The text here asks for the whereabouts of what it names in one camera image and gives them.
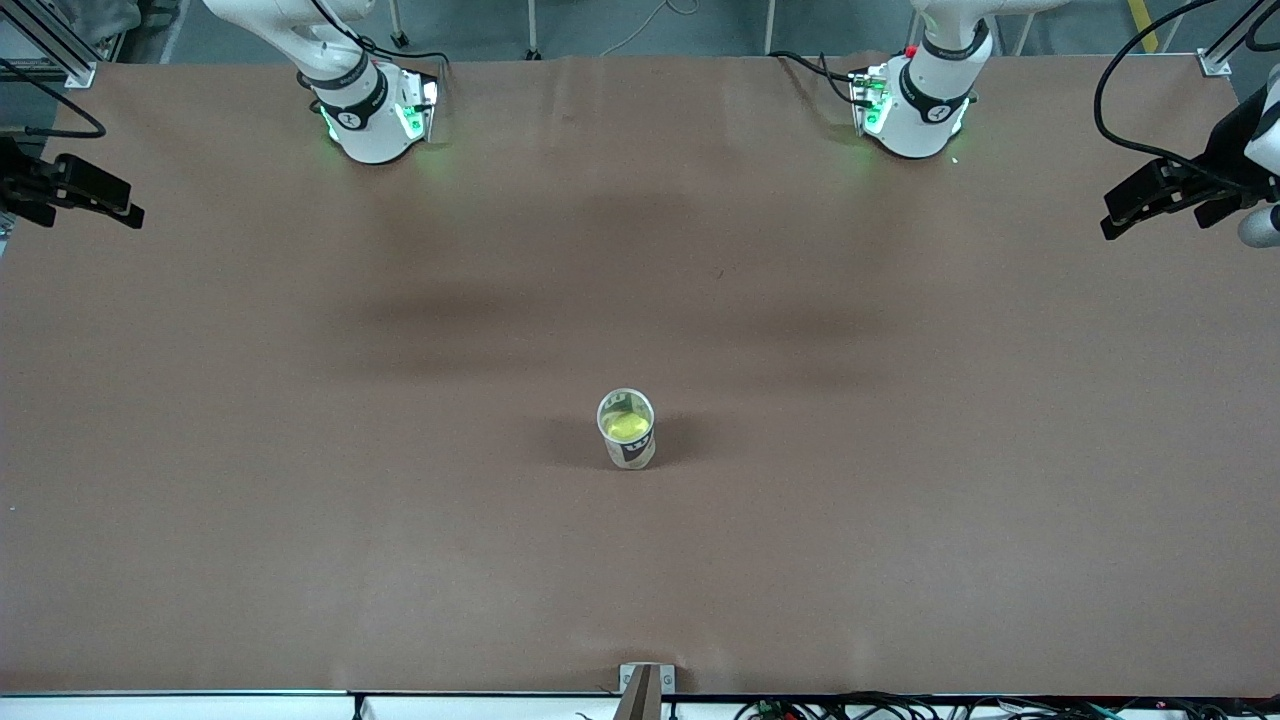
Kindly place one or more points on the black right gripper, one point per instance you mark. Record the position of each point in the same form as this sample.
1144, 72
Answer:
22, 186

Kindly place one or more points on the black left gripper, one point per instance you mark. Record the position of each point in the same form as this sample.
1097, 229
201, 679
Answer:
1226, 145

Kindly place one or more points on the yellow tennis ball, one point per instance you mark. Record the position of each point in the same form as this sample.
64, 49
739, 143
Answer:
627, 427

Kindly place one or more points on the white blue tennis ball can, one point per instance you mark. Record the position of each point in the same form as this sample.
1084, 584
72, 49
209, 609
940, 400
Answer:
632, 455

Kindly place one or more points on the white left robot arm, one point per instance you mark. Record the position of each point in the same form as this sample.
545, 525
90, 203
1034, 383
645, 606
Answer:
930, 110

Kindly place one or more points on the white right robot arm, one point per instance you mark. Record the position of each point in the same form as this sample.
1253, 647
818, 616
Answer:
370, 130

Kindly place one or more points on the grey cloth bundle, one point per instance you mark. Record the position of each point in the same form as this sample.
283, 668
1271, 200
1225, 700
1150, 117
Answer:
100, 20

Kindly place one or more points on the white metal stand leg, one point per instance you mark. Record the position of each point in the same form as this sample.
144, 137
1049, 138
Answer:
397, 25
769, 25
532, 28

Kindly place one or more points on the brown table cover sheet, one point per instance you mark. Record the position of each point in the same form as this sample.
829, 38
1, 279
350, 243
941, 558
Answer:
640, 560

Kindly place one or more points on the aluminium frame profile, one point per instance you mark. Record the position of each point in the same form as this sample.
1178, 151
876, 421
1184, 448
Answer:
50, 50
1225, 55

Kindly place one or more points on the grey arm base connector bracket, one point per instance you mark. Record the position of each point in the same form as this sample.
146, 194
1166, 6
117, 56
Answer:
420, 110
868, 100

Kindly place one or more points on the white table edge rail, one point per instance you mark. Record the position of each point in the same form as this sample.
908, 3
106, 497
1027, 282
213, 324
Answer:
200, 708

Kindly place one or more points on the grey metal table bracket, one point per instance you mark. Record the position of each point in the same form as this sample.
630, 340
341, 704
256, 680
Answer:
645, 690

